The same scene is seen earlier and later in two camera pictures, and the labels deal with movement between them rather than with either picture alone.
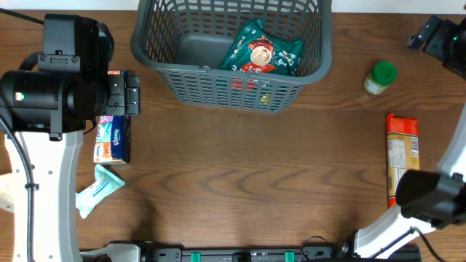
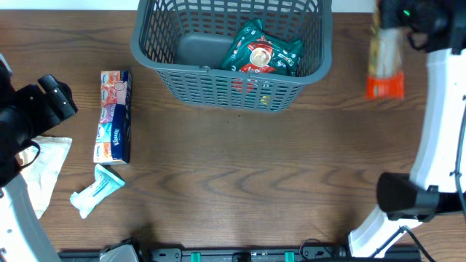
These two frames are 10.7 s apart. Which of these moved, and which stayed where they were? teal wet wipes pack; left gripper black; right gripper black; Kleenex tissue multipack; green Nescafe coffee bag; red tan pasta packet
Moved: left gripper black; red tan pasta packet; right gripper black
Stayed: Kleenex tissue multipack; green Nescafe coffee bag; teal wet wipes pack
